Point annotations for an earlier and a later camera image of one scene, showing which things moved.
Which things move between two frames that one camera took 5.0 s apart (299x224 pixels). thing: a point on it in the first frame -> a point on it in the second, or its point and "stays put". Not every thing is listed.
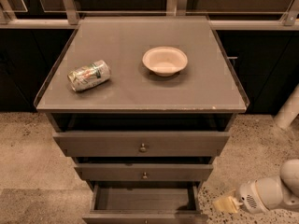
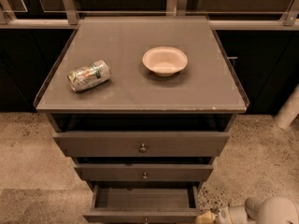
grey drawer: [146, 203] stays put
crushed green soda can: [90, 75] stays put
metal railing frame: [67, 17] stays put
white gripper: [249, 194] -> [224, 216]
